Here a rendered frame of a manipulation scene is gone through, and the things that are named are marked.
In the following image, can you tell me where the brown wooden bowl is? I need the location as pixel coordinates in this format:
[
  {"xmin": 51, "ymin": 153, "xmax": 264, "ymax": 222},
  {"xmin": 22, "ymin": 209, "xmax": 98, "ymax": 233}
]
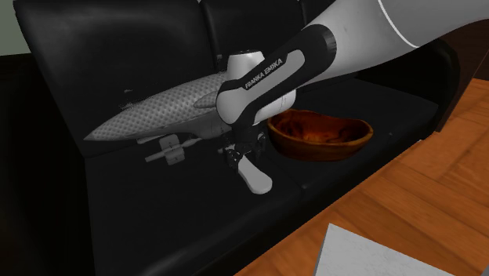
[{"xmin": 266, "ymin": 108, "xmax": 375, "ymax": 162}]

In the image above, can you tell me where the grey rod-shaped tool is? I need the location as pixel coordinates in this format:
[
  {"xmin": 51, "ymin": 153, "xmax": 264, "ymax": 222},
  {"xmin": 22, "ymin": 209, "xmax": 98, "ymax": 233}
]
[{"xmin": 143, "ymin": 133, "xmax": 203, "ymax": 166}]

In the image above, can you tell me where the black sofa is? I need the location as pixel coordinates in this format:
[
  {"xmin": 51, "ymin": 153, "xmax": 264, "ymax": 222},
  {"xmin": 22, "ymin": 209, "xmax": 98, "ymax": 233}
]
[{"xmin": 12, "ymin": 0, "xmax": 461, "ymax": 276}]

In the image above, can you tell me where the grey textured cushion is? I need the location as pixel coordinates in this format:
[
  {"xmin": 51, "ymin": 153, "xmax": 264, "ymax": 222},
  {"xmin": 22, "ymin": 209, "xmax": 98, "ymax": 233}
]
[{"xmin": 83, "ymin": 71, "xmax": 235, "ymax": 143}]

